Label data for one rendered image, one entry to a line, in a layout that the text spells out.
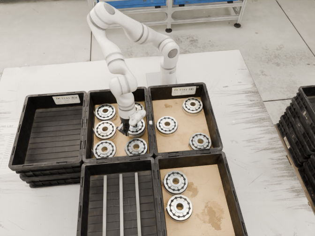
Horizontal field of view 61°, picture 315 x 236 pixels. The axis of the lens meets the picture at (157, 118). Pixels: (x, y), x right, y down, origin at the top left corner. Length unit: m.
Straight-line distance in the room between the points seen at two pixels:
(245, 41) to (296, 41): 0.57
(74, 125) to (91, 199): 0.40
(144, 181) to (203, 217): 0.29
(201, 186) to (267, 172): 0.40
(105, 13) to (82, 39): 2.15
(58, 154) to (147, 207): 0.49
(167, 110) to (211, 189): 0.46
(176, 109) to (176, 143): 0.20
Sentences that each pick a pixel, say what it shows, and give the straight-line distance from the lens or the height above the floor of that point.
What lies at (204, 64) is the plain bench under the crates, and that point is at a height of 0.70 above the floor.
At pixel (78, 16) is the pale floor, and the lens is 3.65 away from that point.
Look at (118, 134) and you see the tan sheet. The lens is 1.31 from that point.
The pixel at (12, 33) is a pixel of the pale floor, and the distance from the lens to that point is 3.64.
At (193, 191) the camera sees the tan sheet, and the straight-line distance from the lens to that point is 1.18.
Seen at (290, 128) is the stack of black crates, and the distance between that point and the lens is 2.18.
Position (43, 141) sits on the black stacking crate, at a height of 0.83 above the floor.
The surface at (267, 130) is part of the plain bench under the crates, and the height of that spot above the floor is 0.70.
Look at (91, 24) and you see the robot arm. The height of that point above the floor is 1.28.
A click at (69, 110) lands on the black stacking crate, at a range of 1.45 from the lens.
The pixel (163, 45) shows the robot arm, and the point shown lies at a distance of 1.40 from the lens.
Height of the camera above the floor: 1.92
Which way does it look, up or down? 54 degrees down
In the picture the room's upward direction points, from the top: straight up
